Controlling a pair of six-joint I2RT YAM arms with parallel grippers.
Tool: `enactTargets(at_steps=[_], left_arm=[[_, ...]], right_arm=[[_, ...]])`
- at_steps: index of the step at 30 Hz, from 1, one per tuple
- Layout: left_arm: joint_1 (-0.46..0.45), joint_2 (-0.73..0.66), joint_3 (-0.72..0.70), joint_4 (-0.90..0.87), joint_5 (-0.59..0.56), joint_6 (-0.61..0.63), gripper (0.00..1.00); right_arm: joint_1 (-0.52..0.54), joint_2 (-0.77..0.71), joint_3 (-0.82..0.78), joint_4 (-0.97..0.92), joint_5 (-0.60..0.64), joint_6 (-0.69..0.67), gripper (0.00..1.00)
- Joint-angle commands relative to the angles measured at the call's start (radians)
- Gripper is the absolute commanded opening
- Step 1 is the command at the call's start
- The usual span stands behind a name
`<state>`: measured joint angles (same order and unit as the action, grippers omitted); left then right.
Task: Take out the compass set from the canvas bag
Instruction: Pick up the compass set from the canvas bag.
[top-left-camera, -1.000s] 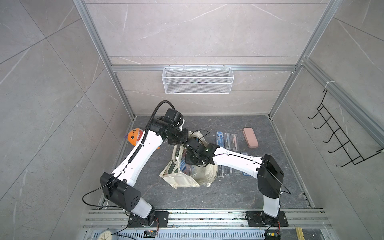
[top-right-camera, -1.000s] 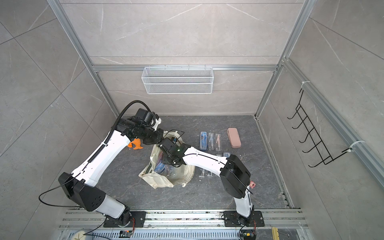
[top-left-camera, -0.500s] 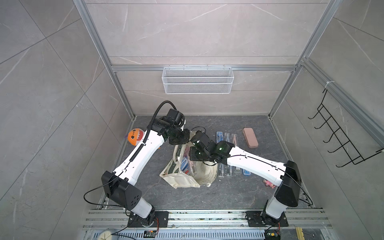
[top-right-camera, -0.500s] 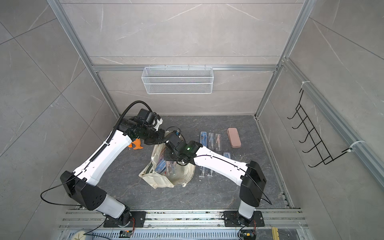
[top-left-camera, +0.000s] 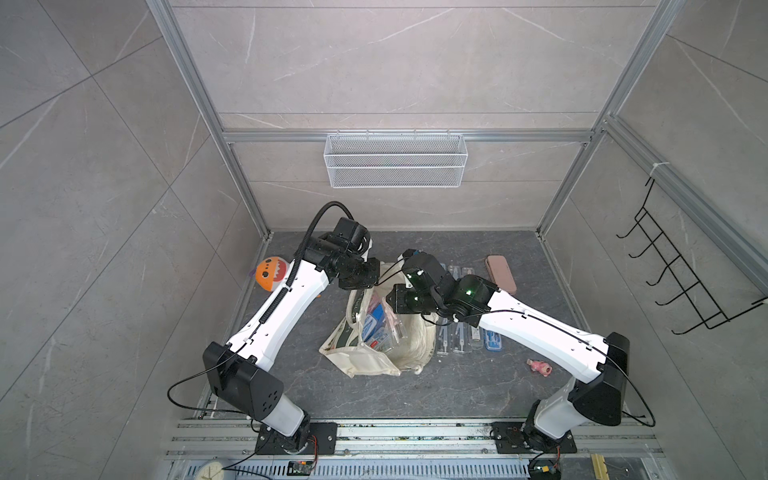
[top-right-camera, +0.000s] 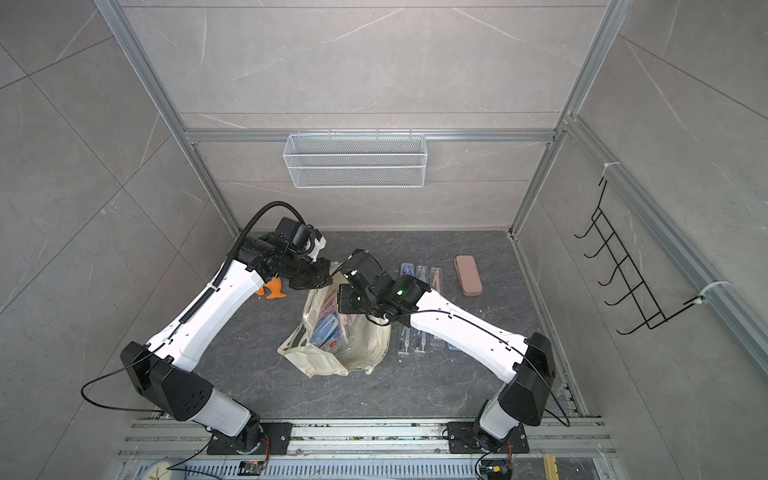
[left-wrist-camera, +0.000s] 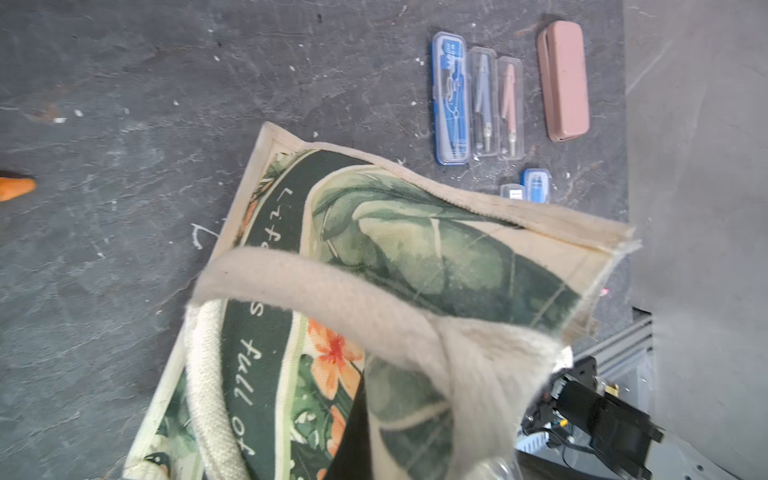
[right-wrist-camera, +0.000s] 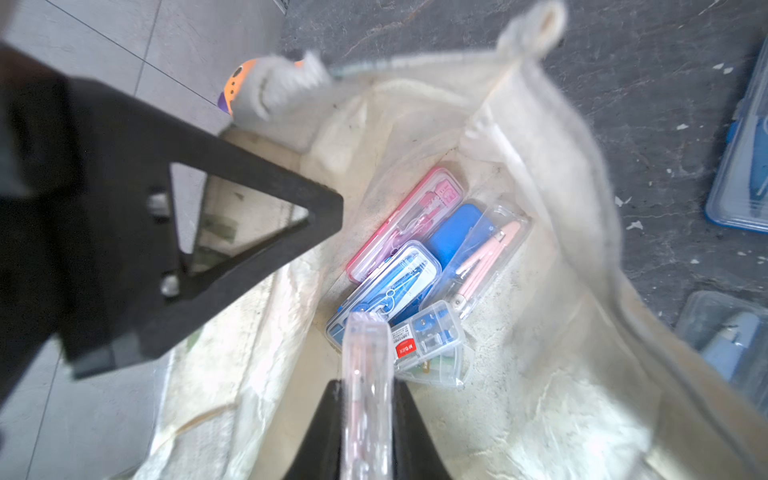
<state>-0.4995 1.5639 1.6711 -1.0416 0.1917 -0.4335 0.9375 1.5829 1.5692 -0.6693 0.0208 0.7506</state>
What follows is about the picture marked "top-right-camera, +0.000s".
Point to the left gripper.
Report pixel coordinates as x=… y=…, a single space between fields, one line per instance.
x=323 y=266

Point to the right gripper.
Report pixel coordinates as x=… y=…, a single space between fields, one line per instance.
x=346 y=299

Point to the floral canvas tote bag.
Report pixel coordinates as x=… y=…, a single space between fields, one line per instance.
x=328 y=342

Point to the small clear plastic box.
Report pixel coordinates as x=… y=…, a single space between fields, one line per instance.
x=436 y=279

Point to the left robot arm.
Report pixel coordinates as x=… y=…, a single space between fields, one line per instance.
x=276 y=243

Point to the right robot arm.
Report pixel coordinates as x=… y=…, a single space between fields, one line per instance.
x=525 y=365

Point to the orange shark plush toy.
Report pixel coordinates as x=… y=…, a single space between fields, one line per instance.
x=272 y=289

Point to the pink glasses case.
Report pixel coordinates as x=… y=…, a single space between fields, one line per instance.
x=468 y=275

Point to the white round clock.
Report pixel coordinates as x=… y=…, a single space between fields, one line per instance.
x=162 y=470

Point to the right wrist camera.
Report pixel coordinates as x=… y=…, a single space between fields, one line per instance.
x=361 y=269

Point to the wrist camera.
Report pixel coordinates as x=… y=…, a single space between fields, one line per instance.
x=361 y=269
x=300 y=239

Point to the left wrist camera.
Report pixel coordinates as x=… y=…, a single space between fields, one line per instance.
x=300 y=239

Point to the white wire mesh basket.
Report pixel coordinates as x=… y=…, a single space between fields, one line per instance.
x=356 y=160

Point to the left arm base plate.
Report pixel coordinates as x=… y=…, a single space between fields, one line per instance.
x=255 y=439

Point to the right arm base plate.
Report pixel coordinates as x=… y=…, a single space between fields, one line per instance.
x=469 y=438

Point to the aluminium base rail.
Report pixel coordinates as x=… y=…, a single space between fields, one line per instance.
x=366 y=438

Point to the black wire hook rack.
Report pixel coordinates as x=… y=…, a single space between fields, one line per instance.
x=626 y=271

